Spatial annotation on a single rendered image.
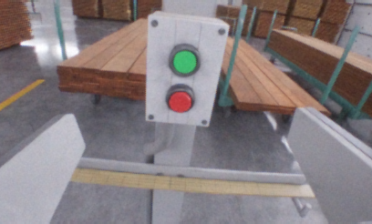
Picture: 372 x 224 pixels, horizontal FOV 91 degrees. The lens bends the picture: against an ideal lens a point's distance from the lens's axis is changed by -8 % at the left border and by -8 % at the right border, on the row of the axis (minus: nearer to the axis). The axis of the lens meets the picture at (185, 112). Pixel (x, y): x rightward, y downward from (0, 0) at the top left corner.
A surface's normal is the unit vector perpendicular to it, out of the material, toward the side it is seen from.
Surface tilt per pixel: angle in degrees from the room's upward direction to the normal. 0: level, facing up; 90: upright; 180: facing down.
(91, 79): 90
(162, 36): 90
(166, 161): 90
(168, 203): 90
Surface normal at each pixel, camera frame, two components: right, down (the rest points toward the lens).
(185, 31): 0.00, 0.51
